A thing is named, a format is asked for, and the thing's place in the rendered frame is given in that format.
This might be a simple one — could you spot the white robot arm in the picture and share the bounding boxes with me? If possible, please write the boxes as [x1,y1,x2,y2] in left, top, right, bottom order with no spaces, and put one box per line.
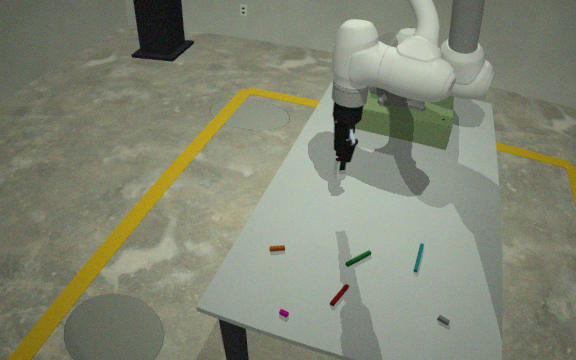
[332,0,494,111]

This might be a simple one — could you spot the green rod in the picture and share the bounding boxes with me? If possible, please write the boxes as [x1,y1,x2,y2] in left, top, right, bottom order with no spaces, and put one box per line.
[345,250,372,267]

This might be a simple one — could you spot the orange rod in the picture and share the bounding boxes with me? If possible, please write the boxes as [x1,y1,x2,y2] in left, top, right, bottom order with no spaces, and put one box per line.
[270,245,285,252]

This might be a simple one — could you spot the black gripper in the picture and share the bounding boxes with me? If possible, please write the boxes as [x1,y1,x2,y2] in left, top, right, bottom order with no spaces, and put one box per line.
[333,102,363,179]

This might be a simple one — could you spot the short grey rod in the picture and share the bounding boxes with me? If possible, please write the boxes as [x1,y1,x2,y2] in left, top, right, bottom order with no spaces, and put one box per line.
[437,315,450,325]

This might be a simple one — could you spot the red rod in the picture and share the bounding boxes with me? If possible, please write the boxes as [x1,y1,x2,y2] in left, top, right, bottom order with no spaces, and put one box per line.
[330,284,349,306]

